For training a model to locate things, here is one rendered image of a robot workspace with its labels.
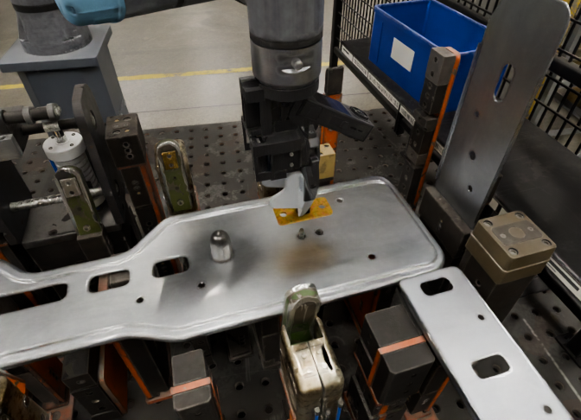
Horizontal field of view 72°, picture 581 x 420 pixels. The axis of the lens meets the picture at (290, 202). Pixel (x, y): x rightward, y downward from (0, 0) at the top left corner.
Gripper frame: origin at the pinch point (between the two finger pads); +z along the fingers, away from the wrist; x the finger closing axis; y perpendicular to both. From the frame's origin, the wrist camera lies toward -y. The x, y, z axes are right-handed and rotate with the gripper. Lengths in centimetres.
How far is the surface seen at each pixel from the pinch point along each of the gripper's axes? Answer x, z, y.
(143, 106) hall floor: -235, 107, 42
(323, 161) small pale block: -11.0, 2.2, -7.4
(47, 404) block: 1, 36, 48
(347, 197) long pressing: -6.5, 7.6, -10.5
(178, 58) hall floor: -311, 107, 11
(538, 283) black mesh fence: 5, 37, -56
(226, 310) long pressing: 9.7, 7.3, 13.9
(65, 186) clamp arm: -12.8, -1.1, 33.1
